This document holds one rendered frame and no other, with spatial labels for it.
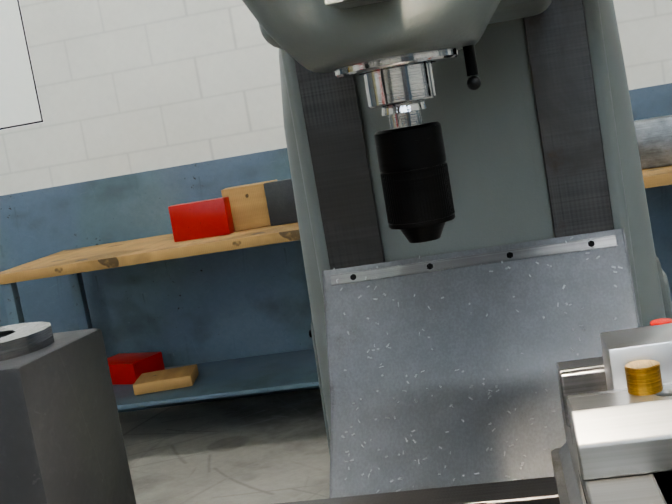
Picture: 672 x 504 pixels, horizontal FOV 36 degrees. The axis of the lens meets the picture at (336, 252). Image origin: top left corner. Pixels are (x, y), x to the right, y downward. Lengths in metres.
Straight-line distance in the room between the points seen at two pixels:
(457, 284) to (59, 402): 0.47
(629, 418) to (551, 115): 0.48
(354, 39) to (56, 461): 0.36
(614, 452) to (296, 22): 0.33
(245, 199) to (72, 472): 3.85
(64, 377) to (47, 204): 4.71
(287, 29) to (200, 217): 3.94
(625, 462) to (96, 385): 0.40
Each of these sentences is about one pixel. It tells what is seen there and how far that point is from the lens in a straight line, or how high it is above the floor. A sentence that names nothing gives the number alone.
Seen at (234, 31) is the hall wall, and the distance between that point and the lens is 5.13.
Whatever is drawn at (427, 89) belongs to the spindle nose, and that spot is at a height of 1.29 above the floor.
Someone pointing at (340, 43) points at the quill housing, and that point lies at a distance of 0.65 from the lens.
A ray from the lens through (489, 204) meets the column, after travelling 1.10.
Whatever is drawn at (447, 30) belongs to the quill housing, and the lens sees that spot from 0.66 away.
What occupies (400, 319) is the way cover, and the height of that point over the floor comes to 1.06.
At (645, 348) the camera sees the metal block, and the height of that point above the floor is 1.09.
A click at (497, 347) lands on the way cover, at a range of 1.07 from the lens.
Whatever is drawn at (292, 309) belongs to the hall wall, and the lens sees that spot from 5.15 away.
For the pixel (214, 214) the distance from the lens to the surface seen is 4.57.
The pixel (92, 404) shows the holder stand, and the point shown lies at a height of 1.09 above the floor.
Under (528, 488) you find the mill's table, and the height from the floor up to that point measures 0.96.
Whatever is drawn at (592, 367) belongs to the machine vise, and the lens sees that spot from 0.78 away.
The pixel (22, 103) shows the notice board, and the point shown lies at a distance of 5.52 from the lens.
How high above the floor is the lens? 1.27
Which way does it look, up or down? 7 degrees down
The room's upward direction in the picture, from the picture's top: 10 degrees counter-clockwise
